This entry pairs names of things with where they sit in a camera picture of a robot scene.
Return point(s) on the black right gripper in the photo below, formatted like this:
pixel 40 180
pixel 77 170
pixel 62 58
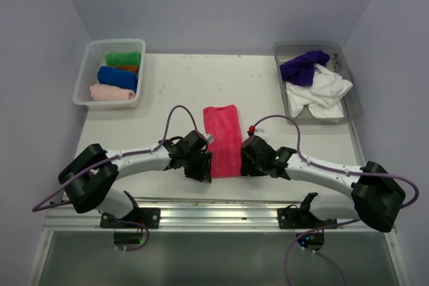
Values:
pixel 246 168

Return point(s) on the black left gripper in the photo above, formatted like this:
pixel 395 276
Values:
pixel 203 172

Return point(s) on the pink red towel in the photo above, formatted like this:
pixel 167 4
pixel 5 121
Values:
pixel 223 124

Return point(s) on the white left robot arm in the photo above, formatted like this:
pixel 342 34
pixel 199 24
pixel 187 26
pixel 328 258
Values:
pixel 88 180

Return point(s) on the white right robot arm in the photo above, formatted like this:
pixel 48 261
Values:
pixel 360 193

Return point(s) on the white towel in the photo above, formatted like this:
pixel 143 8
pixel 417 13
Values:
pixel 323 98

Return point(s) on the purple towel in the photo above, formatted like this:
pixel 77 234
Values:
pixel 300 70

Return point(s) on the orange rolled towel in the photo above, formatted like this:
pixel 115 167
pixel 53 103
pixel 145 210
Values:
pixel 129 68

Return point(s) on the light pink rolled towel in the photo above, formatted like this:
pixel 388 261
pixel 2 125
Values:
pixel 103 92

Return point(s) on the blue rolled towel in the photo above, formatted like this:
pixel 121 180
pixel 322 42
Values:
pixel 116 77

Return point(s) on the green rolled towel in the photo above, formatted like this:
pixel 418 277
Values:
pixel 123 59

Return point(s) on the clear plastic bin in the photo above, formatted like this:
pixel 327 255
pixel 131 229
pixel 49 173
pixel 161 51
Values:
pixel 285 51

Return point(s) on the white plastic basket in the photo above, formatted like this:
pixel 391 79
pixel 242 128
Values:
pixel 93 59

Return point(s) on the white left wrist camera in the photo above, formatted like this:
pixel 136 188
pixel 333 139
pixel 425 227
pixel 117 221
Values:
pixel 208 137

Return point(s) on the aluminium mounting rail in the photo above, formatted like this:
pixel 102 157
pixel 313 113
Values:
pixel 187 216

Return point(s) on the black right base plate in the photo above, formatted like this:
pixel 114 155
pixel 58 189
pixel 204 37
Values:
pixel 293 217

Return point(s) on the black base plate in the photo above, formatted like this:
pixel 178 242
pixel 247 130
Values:
pixel 293 217
pixel 148 217

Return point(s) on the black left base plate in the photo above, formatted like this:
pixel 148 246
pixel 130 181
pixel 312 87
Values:
pixel 148 217

